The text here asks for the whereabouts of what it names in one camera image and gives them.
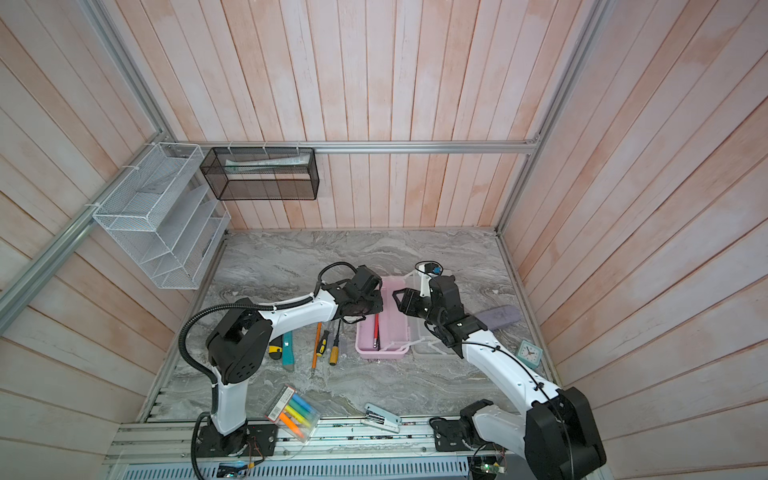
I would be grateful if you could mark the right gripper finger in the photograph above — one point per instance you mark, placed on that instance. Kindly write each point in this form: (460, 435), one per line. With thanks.
(411, 307)
(406, 295)

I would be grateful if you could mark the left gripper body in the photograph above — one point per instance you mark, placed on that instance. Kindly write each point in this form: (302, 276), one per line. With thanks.
(370, 304)

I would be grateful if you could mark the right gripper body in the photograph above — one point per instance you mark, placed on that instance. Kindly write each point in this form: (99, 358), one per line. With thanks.
(433, 316)

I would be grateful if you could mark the pink plastic tool box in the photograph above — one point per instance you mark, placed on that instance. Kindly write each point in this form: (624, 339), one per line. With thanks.
(399, 334)

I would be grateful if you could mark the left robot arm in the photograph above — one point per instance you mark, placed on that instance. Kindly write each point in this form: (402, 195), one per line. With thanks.
(238, 344)

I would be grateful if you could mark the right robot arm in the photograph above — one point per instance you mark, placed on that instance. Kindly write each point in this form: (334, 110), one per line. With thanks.
(554, 429)

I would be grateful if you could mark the highlighter pen pack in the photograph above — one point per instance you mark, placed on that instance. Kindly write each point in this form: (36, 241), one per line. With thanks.
(291, 412)

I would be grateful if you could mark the grey purple cloth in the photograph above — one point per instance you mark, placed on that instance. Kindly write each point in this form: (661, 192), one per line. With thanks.
(500, 317)

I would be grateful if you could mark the black yellow screwdriver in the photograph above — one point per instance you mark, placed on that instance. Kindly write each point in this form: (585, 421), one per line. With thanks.
(322, 344)

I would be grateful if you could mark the teal utility knife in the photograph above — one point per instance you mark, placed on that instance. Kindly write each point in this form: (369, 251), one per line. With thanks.
(288, 360)

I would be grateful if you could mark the small teal alarm clock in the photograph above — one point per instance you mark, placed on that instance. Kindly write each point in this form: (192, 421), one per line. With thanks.
(530, 354)

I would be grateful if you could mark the black yellow utility knife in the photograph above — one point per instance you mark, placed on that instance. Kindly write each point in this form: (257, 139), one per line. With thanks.
(275, 348)

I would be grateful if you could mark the white stapler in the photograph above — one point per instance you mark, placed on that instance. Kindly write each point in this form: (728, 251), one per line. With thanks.
(379, 418)

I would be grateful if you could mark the black mesh basket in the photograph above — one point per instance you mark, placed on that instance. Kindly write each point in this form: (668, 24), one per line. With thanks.
(262, 173)

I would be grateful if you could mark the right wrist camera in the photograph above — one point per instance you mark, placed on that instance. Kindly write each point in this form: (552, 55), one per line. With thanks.
(427, 270)

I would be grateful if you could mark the orange handled screwdriver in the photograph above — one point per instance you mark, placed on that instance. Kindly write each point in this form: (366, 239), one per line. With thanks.
(334, 355)

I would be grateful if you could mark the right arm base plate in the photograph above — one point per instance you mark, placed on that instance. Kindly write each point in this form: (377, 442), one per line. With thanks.
(462, 435)

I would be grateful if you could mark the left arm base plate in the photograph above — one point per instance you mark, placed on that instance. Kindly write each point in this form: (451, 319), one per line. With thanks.
(254, 440)

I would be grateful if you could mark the white wire mesh shelf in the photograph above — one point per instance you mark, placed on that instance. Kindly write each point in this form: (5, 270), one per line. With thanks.
(168, 224)

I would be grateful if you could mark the aluminium mounting rail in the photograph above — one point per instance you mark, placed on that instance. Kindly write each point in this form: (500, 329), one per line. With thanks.
(335, 438)

